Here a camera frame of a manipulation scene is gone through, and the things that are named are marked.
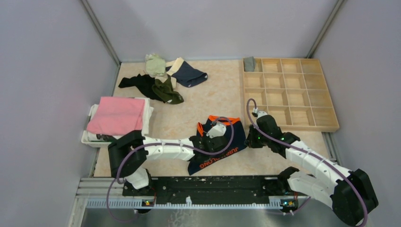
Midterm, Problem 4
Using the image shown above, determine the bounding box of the white perforated plastic basket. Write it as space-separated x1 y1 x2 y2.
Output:
81 104 154 148

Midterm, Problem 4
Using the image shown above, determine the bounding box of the wooden compartment tray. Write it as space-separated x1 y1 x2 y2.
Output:
242 57 340 132

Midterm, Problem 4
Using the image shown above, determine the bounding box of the navy underwear cream waistband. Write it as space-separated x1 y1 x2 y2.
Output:
166 57 209 87

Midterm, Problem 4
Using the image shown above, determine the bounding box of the grey underwear white waistband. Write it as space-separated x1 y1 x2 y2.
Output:
243 56 256 72

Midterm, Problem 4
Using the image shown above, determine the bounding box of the light green underwear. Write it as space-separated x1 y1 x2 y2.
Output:
145 54 166 77

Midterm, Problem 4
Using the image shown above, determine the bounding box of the navy orange underwear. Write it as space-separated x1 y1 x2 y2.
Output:
187 115 246 175

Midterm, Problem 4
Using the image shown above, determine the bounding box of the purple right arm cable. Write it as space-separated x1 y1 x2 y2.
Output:
246 98 369 227

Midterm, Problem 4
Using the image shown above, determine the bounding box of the aluminium frame rail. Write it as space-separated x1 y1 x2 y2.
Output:
67 177 374 227

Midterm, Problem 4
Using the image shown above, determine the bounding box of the dark green underwear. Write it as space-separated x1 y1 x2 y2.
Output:
152 77 184 105

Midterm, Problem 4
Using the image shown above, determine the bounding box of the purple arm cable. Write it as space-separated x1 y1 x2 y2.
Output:
246 98 369 227
106 117 235 224

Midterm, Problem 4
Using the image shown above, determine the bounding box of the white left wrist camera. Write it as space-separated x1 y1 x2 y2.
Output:
206 122 227 139

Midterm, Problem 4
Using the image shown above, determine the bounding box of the black underwear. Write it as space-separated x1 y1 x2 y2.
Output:
118 74 163 102

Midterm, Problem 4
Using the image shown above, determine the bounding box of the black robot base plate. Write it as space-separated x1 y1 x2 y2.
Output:
122 175 300 208

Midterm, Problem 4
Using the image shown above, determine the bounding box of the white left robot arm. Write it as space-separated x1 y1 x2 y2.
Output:
108 131 229 195

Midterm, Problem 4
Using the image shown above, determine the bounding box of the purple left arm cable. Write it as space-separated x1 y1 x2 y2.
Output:
106 117 235 224

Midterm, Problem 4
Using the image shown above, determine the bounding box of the pink folded cloth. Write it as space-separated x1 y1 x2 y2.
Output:
87 96 145 136

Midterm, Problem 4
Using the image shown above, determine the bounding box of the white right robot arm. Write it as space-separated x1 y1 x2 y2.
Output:
246 111 379 226

